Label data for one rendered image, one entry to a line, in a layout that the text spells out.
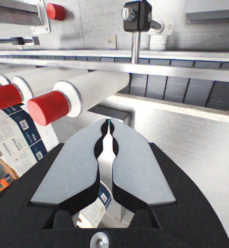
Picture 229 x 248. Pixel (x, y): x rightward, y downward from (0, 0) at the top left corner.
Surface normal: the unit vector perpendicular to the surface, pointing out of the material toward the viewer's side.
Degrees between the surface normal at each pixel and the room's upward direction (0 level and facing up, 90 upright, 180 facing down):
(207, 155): 0
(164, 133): 0
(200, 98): 0
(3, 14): 90
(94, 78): 90
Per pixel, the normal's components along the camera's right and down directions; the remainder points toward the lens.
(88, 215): 0.61, -0.42
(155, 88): -0.48, 0.48
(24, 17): 0.87, 0.25
